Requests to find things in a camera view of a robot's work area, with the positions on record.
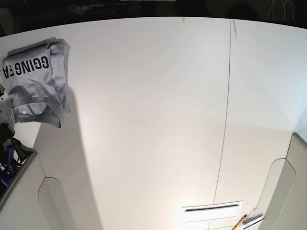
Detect grey T-shirt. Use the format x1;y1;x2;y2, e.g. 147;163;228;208
2;37;70;128

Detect yellow pencil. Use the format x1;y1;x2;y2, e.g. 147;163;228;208
232;214;247;230

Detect metal binder clip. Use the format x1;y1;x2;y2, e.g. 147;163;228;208
242;214;264;229

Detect blue and black tool pile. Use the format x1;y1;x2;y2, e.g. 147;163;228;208
0;123;35;196

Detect white cable grommet plate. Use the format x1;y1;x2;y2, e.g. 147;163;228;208
182;201;243;223

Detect white hanging cables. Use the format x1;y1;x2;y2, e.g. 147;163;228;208
266;0;297;23

